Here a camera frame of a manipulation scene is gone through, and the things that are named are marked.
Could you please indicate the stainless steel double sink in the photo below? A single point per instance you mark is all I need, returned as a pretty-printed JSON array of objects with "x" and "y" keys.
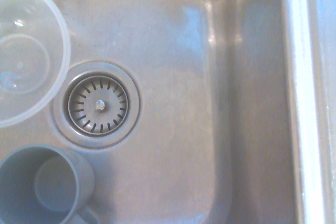
[{"x": 183, "y": 103}]

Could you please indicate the metal sink drain strainer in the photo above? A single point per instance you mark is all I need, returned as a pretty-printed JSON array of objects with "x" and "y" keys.
[{"x": 98, "y": 104}]

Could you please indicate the grey-green plastic cup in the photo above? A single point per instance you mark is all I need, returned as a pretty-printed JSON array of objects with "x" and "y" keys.
[{"x": 47, "y": 182}]

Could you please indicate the clear plastic bowl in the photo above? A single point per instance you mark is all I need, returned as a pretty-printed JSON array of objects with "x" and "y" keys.
[{"x": 26, "y": 58}]

